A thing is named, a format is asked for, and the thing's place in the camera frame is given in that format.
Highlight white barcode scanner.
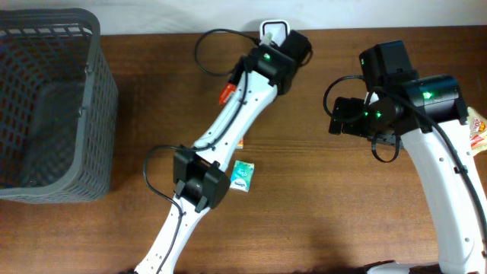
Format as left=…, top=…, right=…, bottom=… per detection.
left=259, top=19, right=291, bottom=46

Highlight teal tissue pack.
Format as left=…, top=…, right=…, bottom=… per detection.
left=230, top=161, right=255, bottom=193

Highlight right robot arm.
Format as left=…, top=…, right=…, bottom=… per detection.
left=325, top=73, right=486, bottom=273

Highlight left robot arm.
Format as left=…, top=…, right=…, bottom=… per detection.
left=135, top=46, right=301, bottom=273

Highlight dark grey plastic basket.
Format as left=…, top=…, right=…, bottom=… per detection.
left=1, top=8, right=118, bottom=204

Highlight yellow snack bag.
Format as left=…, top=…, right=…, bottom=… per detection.
left=467, top=107, right=486, bottom=156

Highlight orange tissue pack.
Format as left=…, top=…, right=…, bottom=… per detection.
left=237, top=139, right=244, bottom=149

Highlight red candy bag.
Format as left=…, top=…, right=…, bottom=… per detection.
left=218, top=82, right=237, bottom=105

